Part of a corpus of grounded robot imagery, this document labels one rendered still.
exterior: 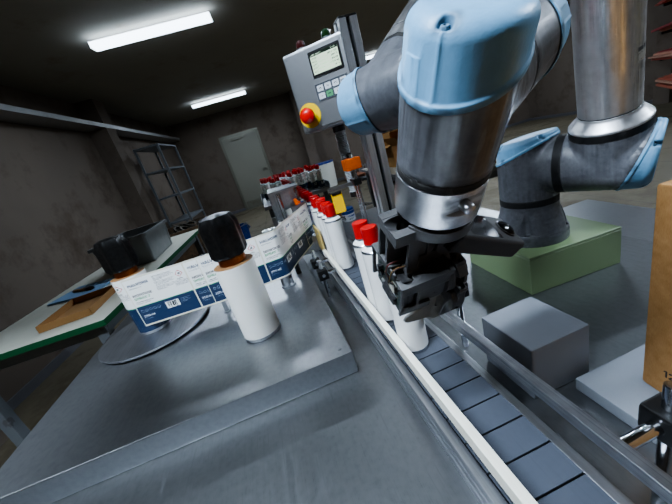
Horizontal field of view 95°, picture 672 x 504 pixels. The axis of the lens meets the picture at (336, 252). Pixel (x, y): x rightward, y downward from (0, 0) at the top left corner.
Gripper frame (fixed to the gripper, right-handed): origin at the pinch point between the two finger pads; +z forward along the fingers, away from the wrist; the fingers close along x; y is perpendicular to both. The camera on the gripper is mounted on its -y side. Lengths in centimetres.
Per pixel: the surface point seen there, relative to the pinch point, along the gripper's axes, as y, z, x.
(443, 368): -0.4, 10.5, 5.5
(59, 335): 123, 74, -88
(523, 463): 0.3, 2.3, 19.5
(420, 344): 0.5, 11.5, 0.3
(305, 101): -1, -6, -62
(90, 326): 110, 75, -87
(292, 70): 0, -12, -66
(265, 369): 28.1, 19.3, -9.9
